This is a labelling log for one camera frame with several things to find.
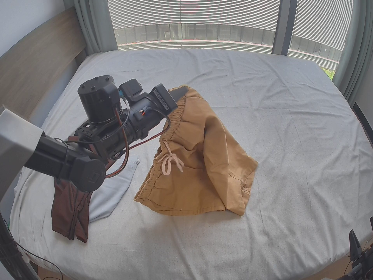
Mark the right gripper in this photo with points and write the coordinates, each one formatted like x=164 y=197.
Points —
x=357 y=268

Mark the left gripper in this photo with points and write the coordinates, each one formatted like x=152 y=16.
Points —
x=137 y=127

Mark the tan shorts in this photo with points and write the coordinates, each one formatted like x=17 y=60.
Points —
x=209 y=156

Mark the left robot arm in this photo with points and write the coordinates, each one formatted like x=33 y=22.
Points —
x=20 y=144

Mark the bed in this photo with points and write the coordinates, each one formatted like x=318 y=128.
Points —
x=262 y=127

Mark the window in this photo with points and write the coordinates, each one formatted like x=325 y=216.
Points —
x=204 y=10

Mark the grey-green curtain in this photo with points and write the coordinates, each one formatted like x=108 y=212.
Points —
x=87 y=16
x=358 y=54

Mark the pale grey garment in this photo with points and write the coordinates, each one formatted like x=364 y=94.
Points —
x=110 y=194

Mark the dark brown garment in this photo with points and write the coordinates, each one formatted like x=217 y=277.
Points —
x=70 y=211

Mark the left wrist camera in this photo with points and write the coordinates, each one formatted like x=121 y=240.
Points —
x=131 y=89

